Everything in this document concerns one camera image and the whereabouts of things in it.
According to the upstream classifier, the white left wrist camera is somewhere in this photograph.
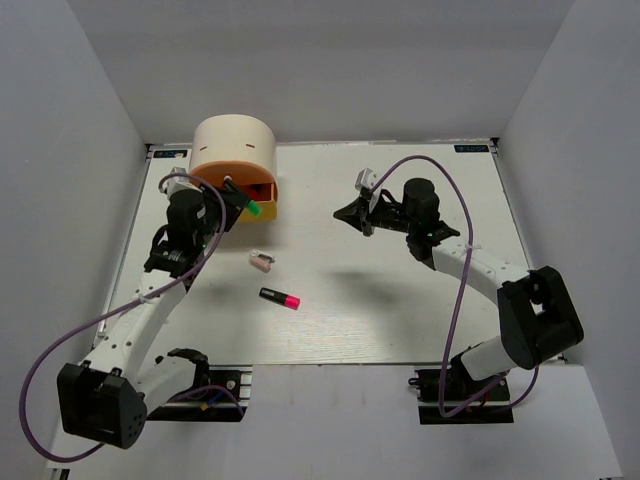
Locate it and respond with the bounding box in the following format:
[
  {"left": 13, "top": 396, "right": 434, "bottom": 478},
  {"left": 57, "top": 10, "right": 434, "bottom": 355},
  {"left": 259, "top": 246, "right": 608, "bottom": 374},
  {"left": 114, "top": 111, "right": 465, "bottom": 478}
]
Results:
[{"left": 159, "top": 167, "right": 195, "bottom": 199}]

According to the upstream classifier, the green cap black highlighter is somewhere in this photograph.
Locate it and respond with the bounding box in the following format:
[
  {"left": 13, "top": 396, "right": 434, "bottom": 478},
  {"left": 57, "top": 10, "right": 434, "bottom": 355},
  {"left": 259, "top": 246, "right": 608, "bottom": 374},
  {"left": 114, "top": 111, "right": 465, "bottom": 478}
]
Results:
[{"left": 225, "top": 178, "right": 262, "bottom": 217}]

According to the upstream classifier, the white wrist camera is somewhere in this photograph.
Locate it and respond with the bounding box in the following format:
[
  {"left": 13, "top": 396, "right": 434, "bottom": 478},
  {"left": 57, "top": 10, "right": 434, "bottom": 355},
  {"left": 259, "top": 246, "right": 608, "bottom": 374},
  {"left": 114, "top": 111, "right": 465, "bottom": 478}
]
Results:
[
  {"left": 159, "top": 167, "right": 195, "bottom": 199},
  {"left": 355, "top": 168, "right": 379, "bottom": 207}
]

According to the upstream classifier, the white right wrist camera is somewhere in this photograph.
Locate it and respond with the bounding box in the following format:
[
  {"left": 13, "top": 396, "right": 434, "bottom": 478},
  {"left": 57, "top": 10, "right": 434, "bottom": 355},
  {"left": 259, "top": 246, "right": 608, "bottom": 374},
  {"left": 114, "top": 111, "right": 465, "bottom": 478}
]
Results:
[{"left": 355, "top": 168, "right": 379, "bottom": 207}]

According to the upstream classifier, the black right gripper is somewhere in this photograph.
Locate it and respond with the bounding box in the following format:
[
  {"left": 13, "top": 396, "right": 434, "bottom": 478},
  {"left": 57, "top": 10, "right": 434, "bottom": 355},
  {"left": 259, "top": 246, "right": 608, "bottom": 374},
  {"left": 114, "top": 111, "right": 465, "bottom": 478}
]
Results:
[{"left": 335, "top": 193, "right": 418, "bottom": 236}]

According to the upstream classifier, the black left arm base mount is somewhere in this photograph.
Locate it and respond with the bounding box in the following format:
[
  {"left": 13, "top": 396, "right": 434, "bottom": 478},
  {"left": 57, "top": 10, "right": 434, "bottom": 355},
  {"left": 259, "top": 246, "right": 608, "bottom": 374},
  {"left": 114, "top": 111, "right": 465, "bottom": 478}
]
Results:
[{"left": 147, "top": 366, "right": 253, "bottom": 423}]

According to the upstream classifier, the cream round drawer organizer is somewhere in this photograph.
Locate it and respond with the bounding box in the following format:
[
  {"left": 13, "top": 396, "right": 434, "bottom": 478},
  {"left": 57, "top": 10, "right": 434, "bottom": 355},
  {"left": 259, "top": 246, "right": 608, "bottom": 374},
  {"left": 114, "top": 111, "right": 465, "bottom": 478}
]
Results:
[{"left": 188, "top": 114, "right": 279, "bottom": 223}]

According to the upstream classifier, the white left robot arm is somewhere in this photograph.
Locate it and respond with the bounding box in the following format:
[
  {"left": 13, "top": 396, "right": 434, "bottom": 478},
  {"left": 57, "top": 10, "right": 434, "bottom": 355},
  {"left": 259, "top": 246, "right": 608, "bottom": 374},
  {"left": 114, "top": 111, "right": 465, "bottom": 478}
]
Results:
[{"left": 57, "top": 177, "right": 251, "bottom": 449}]

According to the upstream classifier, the pink cap black highlighter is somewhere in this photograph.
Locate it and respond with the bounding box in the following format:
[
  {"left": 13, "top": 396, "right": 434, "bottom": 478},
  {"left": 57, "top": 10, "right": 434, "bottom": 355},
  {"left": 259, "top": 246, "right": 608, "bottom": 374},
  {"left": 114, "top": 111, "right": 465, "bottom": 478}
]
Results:
[{"left": 259, "top": 287, "right": 300, "bottom": 310}]

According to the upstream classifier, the orange cap black highlighter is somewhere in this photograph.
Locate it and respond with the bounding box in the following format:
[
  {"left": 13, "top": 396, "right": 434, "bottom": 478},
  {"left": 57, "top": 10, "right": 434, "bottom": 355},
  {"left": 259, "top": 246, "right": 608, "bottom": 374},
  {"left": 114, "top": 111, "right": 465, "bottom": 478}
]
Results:
[{"left": 242, "top": 184, "right": 271, "bottom": 202}]

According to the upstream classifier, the pink correction tape dispenser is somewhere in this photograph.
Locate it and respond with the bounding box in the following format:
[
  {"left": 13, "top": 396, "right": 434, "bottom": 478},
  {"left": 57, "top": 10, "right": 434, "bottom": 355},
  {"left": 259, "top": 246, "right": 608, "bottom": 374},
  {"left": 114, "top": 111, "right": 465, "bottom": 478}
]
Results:
[{"left": 249, "top": 249, "right": 276, "bottom": 273}]

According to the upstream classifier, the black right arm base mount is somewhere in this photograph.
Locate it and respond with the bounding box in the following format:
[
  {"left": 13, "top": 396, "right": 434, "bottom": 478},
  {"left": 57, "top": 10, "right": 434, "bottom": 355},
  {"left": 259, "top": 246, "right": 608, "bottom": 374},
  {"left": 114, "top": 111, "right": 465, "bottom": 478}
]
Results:
[{"left": 407, "top": 368, "right": 514, "bottom": 426}]

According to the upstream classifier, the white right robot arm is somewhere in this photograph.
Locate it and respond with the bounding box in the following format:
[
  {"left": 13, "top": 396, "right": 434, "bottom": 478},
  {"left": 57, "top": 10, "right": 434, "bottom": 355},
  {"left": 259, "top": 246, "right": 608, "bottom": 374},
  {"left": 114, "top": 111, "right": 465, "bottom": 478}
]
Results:
[{"left": 333, "top": 178, "right": 584, "bottom": 399}]

